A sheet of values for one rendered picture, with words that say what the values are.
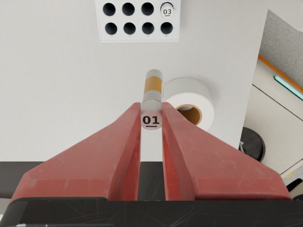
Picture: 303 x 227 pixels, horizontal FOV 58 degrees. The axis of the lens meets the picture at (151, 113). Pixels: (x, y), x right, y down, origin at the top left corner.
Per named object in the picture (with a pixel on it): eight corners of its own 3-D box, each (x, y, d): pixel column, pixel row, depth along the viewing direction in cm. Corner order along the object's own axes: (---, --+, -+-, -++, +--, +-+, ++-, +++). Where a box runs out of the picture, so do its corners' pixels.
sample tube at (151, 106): (164, 85, 17) (164, 132, 13) (144, 85, 17) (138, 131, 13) (164, 66, 16) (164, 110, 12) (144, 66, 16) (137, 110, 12)
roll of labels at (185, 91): (147, 96, 37) (146, 112, 34) (191, 67, 34) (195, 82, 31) (177, 129, 40) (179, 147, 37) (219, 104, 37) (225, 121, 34)
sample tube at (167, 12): (171, 6, 30) (173, 19, 26) (160, 6, 30) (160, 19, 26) (172, -6, 29) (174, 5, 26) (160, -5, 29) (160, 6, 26)
